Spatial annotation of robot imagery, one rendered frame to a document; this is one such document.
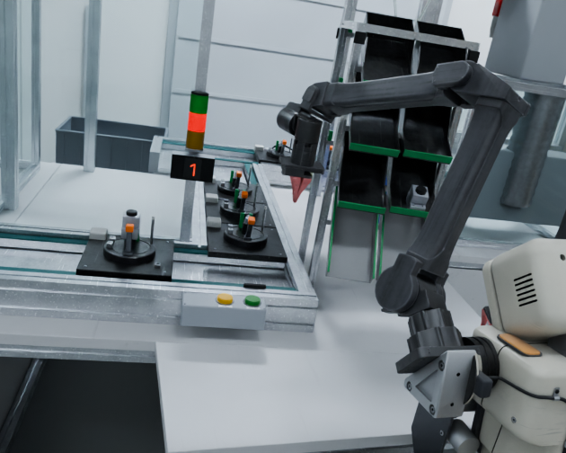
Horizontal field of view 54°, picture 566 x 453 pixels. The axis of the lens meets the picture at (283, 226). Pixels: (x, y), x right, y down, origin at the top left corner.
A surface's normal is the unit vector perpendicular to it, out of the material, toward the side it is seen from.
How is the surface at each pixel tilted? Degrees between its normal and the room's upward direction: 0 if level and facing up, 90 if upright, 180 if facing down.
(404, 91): 72
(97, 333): 0
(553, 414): 82
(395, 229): 45
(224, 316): 90
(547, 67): 90
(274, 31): 90
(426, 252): 56
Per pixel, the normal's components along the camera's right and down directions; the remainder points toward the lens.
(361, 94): -0.74, -0.22
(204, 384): 0.15, -0.92
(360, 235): 0.09, -0.41
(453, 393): 0.29, 0.25
